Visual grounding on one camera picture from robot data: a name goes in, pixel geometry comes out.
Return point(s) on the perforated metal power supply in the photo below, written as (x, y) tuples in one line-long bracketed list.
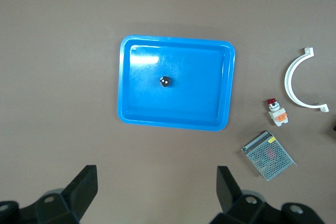
[(267, 155)]

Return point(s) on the small black block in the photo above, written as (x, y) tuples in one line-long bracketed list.
[(334, 128)]

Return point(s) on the large white pipe clamp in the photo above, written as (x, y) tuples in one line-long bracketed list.
[(288, 79)]

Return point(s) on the blue plastic tray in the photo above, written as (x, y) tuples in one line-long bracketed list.
[(183, 100)]

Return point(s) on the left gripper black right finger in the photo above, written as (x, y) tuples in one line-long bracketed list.
[(228, 192)]

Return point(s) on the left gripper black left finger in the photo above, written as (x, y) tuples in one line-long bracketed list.
[(78, 192)]

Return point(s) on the red emergency stop button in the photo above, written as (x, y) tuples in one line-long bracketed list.
[(278, 115)]

